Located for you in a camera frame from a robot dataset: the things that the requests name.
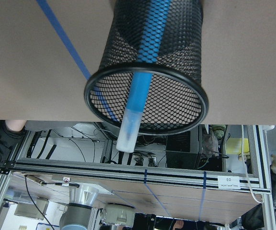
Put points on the blue highlighter pen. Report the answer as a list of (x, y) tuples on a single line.
[(140, 79)]

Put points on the neighbouring grey robot arm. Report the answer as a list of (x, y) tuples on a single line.
[(81, 200)]

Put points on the black mesh pen cup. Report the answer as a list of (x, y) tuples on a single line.
[(161, 41)]

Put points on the aluminium table frame rail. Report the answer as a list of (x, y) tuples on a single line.
[(193, 178)]

